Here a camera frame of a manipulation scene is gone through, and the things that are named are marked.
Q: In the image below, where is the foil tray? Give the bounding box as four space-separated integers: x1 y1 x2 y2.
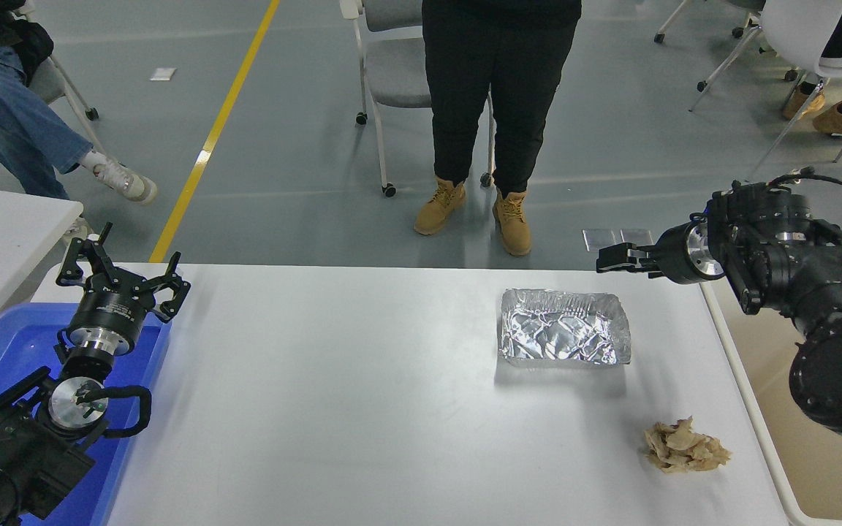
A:
496 287 632 368

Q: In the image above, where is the large pale plastic bin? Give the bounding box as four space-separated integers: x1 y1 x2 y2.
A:
699 278 842 526

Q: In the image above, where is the blue plastic tray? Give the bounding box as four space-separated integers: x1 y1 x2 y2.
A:
0 303 173 526

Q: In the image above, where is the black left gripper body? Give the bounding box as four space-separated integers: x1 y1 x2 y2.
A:
67 281 153 346

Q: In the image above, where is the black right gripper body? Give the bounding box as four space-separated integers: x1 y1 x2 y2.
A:
653 221 701 286

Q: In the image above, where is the tan paper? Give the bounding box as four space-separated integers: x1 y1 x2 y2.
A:
643 416 732 474

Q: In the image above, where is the grey white-framed wheeled chair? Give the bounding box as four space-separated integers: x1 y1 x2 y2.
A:
339 0 496 198

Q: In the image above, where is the white wheeled chair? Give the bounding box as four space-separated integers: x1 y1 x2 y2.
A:
653 0 799 94

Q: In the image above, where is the white shell chair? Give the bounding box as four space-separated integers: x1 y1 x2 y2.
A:
688 0 842 181

